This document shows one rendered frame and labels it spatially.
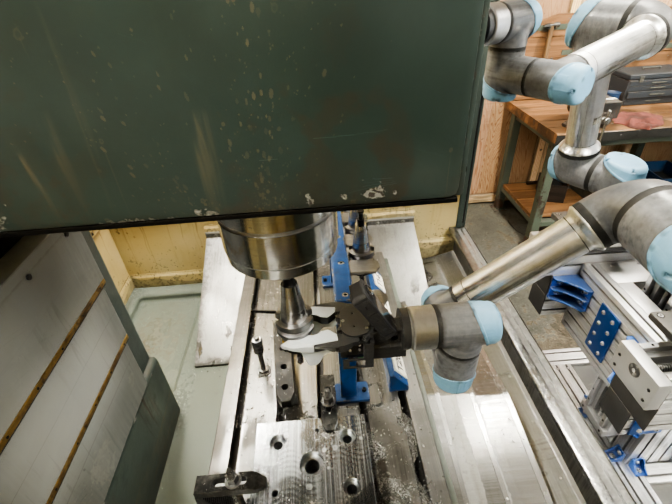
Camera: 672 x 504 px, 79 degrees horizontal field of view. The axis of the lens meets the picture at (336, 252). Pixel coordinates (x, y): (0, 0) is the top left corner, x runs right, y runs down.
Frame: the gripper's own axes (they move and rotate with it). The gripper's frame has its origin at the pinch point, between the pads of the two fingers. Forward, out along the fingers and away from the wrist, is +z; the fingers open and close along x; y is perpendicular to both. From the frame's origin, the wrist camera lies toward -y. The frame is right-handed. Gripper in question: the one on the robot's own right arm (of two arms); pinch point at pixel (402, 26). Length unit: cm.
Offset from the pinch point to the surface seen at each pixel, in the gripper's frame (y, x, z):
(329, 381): 68, -9, 25
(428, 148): 5.0, -34.1, 26.4
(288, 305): 33, -17, 35
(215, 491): 68, -17, 55
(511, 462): 96, -38, -9
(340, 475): 69, -27, 35
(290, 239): 16.9, -22.9, 36.4
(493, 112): 90, 138, -218
